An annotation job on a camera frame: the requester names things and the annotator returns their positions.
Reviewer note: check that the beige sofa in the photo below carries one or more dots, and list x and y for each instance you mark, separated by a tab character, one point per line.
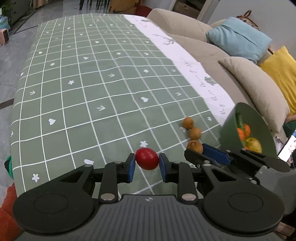
185	27

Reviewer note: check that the green plastic item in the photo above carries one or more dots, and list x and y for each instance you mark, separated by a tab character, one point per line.
9	165

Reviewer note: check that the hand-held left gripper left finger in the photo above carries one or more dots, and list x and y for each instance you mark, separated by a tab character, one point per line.
132	168

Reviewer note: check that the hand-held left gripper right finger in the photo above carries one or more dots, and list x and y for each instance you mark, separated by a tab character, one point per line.
163	168

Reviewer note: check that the red bin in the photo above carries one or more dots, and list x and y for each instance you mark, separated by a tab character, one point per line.
143	11

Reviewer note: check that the orange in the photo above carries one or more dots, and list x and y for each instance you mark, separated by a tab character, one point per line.
241	134
247	129

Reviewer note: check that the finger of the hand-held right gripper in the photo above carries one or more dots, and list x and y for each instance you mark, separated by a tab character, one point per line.
194	157
215	151

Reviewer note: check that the green checked tablecloth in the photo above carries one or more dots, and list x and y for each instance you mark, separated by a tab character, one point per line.
92	92

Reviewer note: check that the light blue cushion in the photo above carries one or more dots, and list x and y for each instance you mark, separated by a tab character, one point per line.
240	37

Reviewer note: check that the pink space heater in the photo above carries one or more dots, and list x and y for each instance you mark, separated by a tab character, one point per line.
3	37

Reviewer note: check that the brown handbag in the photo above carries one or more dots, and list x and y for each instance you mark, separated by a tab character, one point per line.
249	19

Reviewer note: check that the orange fuzzy cloth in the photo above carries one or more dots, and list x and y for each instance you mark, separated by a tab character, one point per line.
8	217

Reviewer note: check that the smartphone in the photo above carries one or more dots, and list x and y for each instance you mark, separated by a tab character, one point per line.
288	148

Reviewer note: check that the yellow cushion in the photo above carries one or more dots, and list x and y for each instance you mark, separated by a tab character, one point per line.
284	76

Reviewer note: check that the blue water bottle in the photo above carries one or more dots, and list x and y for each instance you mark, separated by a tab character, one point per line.
4	23

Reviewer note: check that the green cucumber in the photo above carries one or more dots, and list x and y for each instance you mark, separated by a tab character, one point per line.
239	120

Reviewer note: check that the red cherry tomato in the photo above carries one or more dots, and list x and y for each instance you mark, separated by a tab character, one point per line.
147	158

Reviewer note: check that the beige cushion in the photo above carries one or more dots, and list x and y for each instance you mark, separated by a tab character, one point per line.
256	88

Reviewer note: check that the green colander bowl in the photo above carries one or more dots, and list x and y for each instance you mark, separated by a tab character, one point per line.
229	132

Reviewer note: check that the brown paper bag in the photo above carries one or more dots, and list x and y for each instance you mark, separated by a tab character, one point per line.
118	5

